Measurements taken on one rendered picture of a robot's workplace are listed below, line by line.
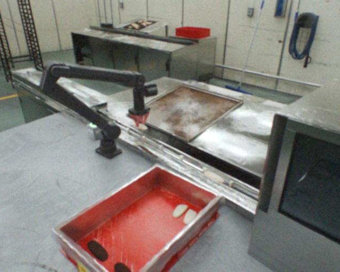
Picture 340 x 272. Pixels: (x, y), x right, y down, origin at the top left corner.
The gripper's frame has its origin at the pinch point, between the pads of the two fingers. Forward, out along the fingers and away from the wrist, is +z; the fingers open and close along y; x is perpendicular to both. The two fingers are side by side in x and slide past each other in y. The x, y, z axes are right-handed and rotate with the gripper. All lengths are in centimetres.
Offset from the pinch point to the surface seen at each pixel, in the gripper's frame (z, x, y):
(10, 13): -12, 700, 164
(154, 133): 11.5, 3.7, 13.0
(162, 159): 7.2, -25.2, -7.8
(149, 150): 7.2, -14.5, -6.6
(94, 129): 4.5, 20.6, -15.7
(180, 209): 10, -52, -24
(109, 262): 11, -52, -55
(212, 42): 17, 196, 318
